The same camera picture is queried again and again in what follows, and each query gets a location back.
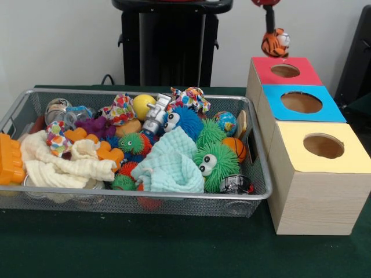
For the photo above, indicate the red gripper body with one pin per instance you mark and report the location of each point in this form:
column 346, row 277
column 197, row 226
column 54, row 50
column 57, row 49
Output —
column 265, row 2

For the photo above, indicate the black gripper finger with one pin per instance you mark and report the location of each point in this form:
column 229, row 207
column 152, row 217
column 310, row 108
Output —
column 270, row 18

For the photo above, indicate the orange striped tiger plush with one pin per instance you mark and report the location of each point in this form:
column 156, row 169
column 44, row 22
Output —
column 274, row 45

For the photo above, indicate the wooden three-hole box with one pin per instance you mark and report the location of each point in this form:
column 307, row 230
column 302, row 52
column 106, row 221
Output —
column 316, row 197

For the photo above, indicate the black office chair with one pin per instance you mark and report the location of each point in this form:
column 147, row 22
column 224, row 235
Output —
column 356, row 58

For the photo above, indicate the small globe ball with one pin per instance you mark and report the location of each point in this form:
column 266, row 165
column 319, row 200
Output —
column 226, row 121

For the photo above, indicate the dark green tablecloth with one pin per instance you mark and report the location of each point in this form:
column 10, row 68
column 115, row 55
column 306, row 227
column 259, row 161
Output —
column 362, row 107
column 174, row 249

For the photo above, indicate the blue puffer toy with eyes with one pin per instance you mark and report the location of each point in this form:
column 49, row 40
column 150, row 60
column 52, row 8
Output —
column 188, row 118

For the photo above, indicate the small orange basketball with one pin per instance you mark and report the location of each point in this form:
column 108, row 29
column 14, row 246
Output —
column 234, row 147

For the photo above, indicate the green puffer toy with eyes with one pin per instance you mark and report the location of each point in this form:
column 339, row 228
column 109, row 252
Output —
column 224, row 162

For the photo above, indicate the silver robot toy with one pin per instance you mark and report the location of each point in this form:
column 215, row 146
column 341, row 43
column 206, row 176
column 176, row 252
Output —
column 153, row 116

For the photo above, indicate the yellow ball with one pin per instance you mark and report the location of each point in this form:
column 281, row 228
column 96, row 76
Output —
column 142, row 106

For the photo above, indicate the light blue muslin cloth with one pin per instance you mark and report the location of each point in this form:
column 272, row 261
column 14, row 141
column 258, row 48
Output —
column 171, row 162

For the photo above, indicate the long orange plastic toy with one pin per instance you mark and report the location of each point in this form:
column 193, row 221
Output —
column 108, row 152

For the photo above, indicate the cream muslin cloth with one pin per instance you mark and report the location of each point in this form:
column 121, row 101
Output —
column 58, row 169

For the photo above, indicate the orange yellow block toy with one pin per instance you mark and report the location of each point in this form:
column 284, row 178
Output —
column 10, row 159

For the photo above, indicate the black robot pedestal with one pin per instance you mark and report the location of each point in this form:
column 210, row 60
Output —
column 171, row 52

